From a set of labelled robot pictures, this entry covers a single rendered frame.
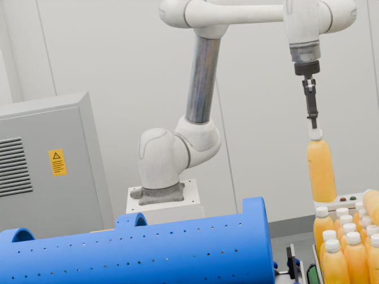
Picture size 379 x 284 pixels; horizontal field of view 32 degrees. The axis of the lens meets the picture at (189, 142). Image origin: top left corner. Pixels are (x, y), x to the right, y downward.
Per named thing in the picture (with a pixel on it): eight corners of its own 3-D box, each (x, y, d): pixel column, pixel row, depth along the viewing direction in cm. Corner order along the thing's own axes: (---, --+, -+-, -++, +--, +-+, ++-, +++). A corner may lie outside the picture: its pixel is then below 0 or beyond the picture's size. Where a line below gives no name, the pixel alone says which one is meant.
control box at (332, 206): (316, 224, 243) (312, 198, 241) (371, 217, 240) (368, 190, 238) (318, 234, 233) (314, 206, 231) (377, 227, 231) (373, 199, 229)
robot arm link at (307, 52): (289, 45, 193) (291, 65, 194) (320, 40, 191) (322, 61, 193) (288, 43, 202) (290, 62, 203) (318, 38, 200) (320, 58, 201)
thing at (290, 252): (290, 280, 218) (285, 244, 215) (298, 279, 217) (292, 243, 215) (292, 293, 208) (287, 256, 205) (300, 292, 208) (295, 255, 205)
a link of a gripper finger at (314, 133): (318, 115, 199) (318, 116, 198) (320, 138, 200) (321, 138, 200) (308, 117, 200) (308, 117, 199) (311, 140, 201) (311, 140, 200)
